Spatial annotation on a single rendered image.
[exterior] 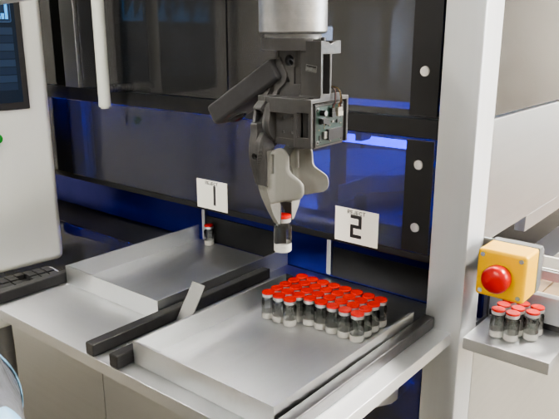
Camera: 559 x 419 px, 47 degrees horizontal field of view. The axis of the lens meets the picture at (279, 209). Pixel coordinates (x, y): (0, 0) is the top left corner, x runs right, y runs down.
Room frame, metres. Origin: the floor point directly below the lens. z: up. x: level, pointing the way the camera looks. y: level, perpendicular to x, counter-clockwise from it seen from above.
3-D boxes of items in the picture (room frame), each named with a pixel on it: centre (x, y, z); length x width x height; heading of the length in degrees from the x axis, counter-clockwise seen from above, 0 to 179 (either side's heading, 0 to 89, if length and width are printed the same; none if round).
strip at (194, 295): (0.92, 0.18, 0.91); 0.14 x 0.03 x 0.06; 140
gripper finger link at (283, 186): (0.71, -0.01, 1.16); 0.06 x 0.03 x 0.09; 51
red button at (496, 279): (0.86, -0.31, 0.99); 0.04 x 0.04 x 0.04; 51
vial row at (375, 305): (0.97, -0.09, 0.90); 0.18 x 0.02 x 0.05; 50
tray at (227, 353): (0.87, 0.00, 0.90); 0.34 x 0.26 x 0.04; 140
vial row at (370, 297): (0.99, -0.10, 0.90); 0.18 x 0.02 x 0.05; 50
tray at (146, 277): (1.17, 0.19, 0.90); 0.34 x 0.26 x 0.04; 141
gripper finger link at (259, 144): (0.72, 0.01, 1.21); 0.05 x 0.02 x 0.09; 141
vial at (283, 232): (0.74, 0.00, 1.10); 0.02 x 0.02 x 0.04
